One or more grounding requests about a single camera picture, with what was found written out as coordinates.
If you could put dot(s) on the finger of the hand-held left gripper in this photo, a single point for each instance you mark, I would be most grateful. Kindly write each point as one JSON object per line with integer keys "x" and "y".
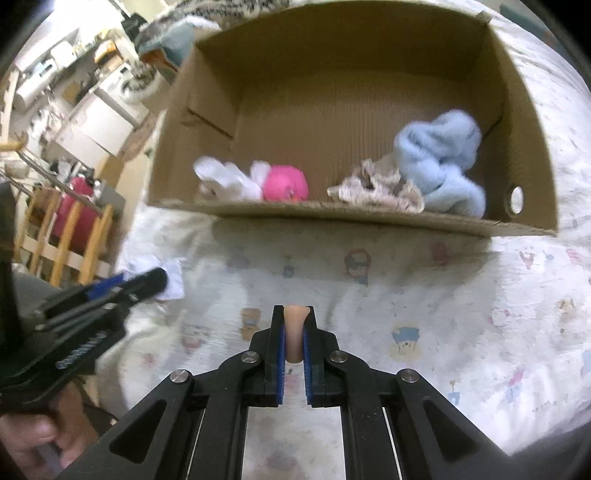
{"x": 104, "y": 285}
{"x": 143, "y": 282}

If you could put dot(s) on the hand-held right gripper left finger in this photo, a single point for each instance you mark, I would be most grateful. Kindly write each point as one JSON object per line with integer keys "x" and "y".
{"x": 279, "y": 360}

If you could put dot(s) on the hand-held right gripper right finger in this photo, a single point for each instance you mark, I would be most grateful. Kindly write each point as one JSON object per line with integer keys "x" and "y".
{"x": 307, "y": 360}

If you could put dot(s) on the peach foam cylinder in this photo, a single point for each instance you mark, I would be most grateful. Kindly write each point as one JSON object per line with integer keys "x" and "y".
{"x": 295, "y": 332}

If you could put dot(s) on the white sock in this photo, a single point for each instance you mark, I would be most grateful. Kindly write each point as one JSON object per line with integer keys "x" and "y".
{"x": 226, "y": 180}

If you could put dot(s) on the cream patterned scrunchie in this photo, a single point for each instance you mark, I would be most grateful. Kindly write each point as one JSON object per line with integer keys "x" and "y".
{"x": 378, "y": 187}

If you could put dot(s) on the light blue fluffy cloth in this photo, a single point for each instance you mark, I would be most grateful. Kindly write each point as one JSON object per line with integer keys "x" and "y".
{"x": 443, "y": 157}

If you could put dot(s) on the person's left hand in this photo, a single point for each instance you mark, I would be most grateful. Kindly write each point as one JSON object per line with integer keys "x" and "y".
{"x": 27, "y": 438}

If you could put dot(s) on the white plastic wrapper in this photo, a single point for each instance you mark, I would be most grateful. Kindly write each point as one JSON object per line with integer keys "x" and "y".
{"x": 170, "y": 281}

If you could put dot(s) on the red suitcase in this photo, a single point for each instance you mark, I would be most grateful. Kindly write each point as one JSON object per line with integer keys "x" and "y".
{"x": 69, "y": 217}

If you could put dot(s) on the printed white bedsheet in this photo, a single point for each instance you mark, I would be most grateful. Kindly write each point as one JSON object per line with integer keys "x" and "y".
{"x": 369, "y": 300}

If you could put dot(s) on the grey waste bin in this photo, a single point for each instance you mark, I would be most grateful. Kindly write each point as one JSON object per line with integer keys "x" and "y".
{"x": 110, "y": 198}

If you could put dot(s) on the small cardboard box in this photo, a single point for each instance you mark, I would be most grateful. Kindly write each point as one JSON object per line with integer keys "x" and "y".
{"x": 113, "y": 173}

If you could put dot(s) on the brown patterned rug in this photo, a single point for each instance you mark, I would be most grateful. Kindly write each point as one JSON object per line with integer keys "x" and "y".
{"x": 138, "y": 134}

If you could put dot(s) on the white kitchen cabinet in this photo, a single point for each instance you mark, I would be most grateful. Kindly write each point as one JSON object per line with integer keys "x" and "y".
{"x": 97, "y": 124}

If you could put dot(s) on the white washing machine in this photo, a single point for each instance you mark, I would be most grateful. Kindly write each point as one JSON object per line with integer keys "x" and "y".
{"x": 134, "y": 84}

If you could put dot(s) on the teal and orange cushion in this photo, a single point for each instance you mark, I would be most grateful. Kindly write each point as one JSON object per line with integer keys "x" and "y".
{"x": 166, "y": 41}

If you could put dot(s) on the brown patterned blanket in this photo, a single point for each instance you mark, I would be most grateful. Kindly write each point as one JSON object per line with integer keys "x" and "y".
{"x": 221, "y": 7}

